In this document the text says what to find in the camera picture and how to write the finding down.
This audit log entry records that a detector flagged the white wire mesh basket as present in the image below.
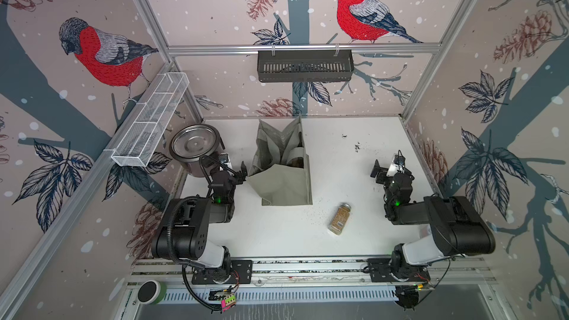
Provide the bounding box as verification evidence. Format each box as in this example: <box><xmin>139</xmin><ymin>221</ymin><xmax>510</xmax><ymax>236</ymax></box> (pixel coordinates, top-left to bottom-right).
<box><xmin>111</xmin><ymin>72</ymin><xmax>189</xmax><ymax>167</ymax></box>

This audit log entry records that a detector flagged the glass spice jar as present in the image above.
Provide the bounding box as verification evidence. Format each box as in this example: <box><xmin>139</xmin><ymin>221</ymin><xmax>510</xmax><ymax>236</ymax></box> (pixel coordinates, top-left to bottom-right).
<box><xmin>327</xmin><ymin>203</ymin><xmax>351</xmax><ymax>236</ymax></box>

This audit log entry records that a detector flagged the black hanging shelf basket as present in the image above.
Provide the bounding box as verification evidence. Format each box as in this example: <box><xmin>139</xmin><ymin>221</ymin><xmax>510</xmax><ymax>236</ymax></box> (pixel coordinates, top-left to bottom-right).
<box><xmin>257</xmin><ymin>50</ymin><xmax>354</xmax><ymax>83</ymax></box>

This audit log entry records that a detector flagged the pink circuit board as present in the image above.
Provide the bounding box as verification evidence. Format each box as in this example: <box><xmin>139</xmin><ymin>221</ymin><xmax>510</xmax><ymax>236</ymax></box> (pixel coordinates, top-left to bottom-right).
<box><xmin>208</xmin><ymin>290</ymin><xmax>237</xmax><ymax>312</ymax></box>

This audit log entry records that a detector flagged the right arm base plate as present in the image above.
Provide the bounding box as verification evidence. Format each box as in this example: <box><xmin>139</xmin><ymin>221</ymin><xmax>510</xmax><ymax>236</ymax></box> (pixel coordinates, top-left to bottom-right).
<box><xmin>366</xmin><ymin>258</ymin><xmax>431</xmax><ymax>283</ymax></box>

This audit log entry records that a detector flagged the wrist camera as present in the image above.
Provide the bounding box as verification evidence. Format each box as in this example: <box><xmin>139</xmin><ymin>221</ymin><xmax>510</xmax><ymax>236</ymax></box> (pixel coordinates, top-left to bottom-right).
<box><xmin>386</xmin><ymin>152</ymin><xmax>405</xmax><ymax>177</ymax></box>
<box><xmin>219</xmin><ymin>153</ymin><xmax>232</xmax><ymax>167</ymax></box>

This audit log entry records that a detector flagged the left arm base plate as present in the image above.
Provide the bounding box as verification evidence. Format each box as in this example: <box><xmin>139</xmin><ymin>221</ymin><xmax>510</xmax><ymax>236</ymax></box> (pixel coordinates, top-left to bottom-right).
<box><xmin>191</xmin><ymin>259</ymin><xmax>253</xmax><ymax>285</ymax></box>

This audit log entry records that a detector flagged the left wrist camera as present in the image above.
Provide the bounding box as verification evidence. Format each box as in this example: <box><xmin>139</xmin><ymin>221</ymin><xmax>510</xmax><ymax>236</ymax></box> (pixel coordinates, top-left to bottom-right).
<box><xmin>219</xmin><ymin>153</ymin><xmax>232</xmax><ymax>167</ymax></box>

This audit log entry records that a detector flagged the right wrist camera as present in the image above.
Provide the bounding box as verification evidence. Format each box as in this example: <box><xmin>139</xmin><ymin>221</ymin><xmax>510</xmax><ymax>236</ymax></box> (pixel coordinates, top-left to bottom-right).
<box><xmin>386</xmin><ymin>152</ymin><xmax>405</xmax><ymax>177</ymax></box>

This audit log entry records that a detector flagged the olive green tote bag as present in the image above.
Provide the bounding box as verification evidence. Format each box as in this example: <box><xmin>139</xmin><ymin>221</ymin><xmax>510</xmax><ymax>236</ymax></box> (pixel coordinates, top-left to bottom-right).
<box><xmin>248</xmin><ymin>117</ymin><xmax>313</xmax><ymax>207</ymax></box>

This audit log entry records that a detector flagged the green tape roll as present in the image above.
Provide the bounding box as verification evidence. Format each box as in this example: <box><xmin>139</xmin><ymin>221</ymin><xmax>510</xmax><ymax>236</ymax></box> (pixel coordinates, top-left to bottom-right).
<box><xmin>137</xmin><ymin>280</ymin><xmax>167</xmax><ymax>305</ymax></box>

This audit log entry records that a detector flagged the aluminium mounting rail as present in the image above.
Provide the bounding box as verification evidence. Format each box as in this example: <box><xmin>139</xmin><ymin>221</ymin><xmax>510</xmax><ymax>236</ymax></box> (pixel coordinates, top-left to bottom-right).
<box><xmin>127</xmin><ymin>256</ymin><xmax>498</xmax><ymax>287</ymax></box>

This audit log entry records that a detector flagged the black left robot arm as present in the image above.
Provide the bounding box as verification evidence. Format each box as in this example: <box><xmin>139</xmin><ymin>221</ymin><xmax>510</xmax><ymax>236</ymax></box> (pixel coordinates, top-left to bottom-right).
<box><xmin>151</xmin><ymin>156</ymin><xmax>247</xmax><ymax>283</ymax></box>

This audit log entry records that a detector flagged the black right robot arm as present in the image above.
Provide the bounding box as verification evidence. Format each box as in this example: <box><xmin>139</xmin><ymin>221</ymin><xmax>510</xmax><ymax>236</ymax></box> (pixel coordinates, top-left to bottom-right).
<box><xmin>370</xmin><ymin>156</ymin><xmax>496</xmax><ymax>281</ymax></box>

